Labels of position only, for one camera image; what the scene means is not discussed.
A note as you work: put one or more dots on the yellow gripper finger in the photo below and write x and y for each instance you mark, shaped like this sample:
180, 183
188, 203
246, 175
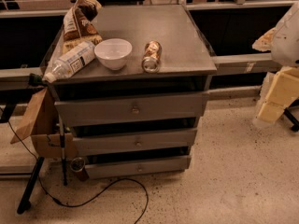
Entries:
264, 42
283, 91

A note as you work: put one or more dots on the grey bottom drawer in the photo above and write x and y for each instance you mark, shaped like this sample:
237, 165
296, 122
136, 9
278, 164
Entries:
141, 167

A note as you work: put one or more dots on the grey drawer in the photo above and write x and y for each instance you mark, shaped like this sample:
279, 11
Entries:
129, 142
141, 167
130, 109

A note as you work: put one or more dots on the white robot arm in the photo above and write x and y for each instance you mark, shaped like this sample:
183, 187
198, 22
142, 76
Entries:
284, 50

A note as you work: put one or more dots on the grey middle drawer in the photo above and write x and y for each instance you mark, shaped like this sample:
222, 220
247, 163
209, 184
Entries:
129, 142

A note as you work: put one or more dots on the grey drawer cabinet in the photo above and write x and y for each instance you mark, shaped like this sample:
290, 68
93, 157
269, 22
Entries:
185, 66

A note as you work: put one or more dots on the grey top drawer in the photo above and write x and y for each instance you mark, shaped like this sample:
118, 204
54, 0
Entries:
130, 109

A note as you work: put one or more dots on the black stand base right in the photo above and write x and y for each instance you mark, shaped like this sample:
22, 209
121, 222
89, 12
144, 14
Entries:
288, 114

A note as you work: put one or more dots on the metal drink can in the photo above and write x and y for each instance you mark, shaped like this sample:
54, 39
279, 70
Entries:
152, 56

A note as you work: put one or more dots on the white bowl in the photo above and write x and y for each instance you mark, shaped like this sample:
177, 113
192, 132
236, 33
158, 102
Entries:
113, 53

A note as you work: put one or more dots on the brown chip bag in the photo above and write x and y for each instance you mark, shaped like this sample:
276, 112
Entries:
78, 21

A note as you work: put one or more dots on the clear plastic water bottle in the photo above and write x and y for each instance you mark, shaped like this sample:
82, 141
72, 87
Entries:
71, 62

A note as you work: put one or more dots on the brown cup on floor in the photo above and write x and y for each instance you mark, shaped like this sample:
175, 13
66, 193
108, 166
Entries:
77, 166

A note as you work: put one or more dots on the thin black tripod pole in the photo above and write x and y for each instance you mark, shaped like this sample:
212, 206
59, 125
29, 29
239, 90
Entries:
62, 144

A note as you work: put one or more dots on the cardboard box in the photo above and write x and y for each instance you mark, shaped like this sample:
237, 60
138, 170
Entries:
39, 122

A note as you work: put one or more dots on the black stand leg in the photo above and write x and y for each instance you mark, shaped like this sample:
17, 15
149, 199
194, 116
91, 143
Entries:
25, 204

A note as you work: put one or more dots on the grey metal rail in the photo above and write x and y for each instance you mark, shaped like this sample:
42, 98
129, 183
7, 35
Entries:
245, 64

